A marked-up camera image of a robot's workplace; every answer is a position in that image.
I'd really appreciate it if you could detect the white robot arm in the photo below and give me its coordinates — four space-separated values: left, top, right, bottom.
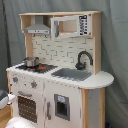
0 90 35 128

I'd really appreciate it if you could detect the grey toy sink basin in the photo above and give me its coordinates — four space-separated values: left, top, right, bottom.
52 68 92 81

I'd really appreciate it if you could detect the grey toy range hood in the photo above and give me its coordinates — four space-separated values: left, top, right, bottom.
24 16 50 35

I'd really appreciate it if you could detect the white wooden toy kitchen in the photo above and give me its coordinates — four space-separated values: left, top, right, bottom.
7 11 114 128

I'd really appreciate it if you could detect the black toy stovetop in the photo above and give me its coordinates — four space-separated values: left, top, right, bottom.
18 63 55 73

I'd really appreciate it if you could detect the white cabinet door with dispenser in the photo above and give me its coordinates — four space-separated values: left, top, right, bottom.
45 82 82 128

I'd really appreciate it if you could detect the white toy oven door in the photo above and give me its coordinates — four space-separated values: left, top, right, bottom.
12 87 44 128

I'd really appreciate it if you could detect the black toy faucet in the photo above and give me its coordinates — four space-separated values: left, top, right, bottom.
75 51 93 70

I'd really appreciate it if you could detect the white toy microwave door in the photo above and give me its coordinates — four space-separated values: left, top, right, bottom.
50 14 92 38

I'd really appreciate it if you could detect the silver toy cooking pot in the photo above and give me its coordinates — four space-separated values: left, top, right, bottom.
23 57 39 67

